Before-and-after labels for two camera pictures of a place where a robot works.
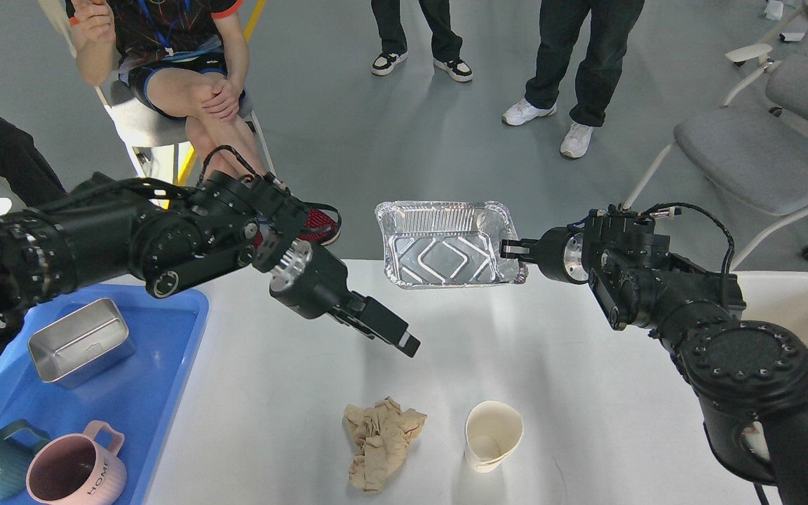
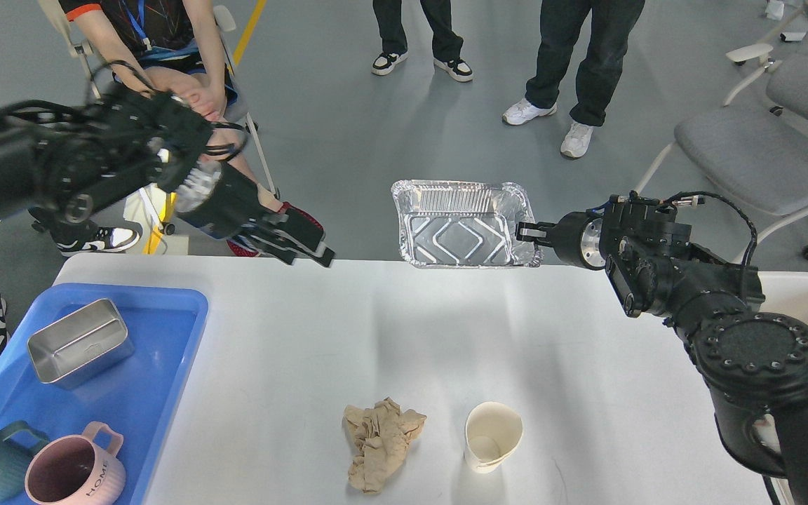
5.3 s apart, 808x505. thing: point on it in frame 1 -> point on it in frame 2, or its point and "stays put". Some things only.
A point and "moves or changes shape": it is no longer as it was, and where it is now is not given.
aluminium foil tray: x=441 y=243 moves or changes shape
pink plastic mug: x=77 y=469 stays put
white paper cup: x=492 y=430 stays put
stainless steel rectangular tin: x=82 y=346 stays put
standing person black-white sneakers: x=446 y=44 stays put
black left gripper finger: x=358 y=326 -> x=286 y=256
